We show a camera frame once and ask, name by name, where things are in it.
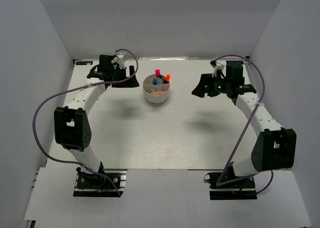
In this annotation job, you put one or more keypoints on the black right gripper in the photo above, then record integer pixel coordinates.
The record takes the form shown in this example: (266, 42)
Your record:
(206, 79)

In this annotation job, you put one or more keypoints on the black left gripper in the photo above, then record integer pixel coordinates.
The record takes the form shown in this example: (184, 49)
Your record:
(127, 82)

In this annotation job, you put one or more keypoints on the small blue-capped clear bottle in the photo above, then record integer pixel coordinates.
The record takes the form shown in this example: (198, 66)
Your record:
(155, 81)

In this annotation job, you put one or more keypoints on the black highlighter pink cap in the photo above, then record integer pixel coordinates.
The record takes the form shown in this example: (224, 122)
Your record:
(158, 73)

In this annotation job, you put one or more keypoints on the black highlighter orange cap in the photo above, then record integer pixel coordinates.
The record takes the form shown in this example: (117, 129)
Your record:
(167, 79)

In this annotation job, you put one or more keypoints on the slim orange-red highlighter pen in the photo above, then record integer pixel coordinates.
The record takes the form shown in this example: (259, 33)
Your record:
(158, 93)

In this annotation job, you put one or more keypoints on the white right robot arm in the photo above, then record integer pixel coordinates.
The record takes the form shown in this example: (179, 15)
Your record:
(275, 146)

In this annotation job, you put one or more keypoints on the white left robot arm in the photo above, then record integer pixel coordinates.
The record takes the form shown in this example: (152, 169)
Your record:
(71, 125)

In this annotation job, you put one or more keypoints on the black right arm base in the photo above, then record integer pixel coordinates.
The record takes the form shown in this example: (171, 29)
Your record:
(240, 190)

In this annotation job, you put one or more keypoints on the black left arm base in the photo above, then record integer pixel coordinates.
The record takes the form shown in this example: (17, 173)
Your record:
(91, 185)

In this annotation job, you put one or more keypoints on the white round divided organizer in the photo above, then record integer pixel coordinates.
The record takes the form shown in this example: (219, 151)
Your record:
(148, 87)

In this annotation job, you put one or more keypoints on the right blue table label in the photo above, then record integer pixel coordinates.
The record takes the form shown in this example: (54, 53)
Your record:
(235, 62)

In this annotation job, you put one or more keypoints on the blue table label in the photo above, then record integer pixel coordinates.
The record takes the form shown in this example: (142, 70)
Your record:
(83, 63)
(235, 62)

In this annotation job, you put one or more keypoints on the left blue table label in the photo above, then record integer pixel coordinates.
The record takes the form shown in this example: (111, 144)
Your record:
(83, 63)

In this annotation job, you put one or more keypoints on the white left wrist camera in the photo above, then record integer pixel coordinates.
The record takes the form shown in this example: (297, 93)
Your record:
(119, 60)

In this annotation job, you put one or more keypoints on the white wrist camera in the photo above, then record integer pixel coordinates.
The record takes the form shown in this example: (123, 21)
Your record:
(119, 60)
(217, 68)

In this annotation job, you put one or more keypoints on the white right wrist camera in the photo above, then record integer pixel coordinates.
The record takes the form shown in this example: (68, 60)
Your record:
(217, 68)

